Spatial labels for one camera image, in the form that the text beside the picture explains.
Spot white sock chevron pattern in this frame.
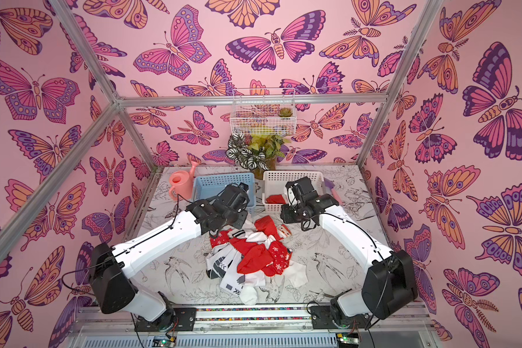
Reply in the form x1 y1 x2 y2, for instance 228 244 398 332
206 243 246 296

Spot white plastic basket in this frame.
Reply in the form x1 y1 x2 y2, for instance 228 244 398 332
262 170 327 214

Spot red snowflake sock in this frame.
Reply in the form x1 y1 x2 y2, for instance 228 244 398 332
210 230 231 249

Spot plain red sock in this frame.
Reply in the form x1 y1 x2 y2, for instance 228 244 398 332
230 215 292 277

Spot light blue plastic basket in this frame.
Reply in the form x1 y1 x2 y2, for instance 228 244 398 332
191 173 256 215

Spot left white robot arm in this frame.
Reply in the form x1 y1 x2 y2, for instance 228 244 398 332
88 183 249 331

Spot white sock black stripes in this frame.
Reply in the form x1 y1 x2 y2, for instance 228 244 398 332
230 229 276 249

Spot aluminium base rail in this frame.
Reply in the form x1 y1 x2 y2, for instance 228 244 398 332
64 302 443 347

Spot white wire wall basket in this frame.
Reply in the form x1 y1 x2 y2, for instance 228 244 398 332
229 87 297 137

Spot plain white sock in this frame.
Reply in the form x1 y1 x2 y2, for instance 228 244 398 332
239 261 308 305

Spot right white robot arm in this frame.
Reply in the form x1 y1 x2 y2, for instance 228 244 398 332
281 176 418 328

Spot pink watering can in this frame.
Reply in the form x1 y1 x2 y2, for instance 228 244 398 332
169 161 200 201

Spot small succulent in basket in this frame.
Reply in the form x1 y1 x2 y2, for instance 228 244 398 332
278 107 294 118

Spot potted green leafy plant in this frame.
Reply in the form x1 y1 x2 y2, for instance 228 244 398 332
226 131 290 180

